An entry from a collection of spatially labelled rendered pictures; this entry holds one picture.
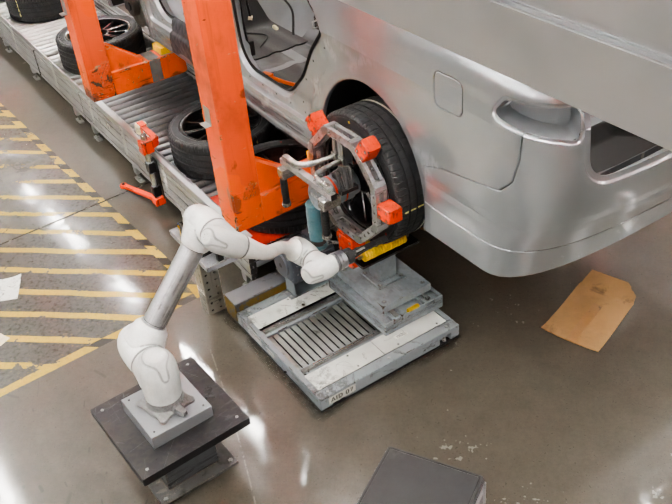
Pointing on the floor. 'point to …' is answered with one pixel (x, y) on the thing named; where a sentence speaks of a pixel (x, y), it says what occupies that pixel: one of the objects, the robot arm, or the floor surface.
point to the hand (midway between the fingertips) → (380, 240)
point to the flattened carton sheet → (592, 311)
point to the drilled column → (209, 290)
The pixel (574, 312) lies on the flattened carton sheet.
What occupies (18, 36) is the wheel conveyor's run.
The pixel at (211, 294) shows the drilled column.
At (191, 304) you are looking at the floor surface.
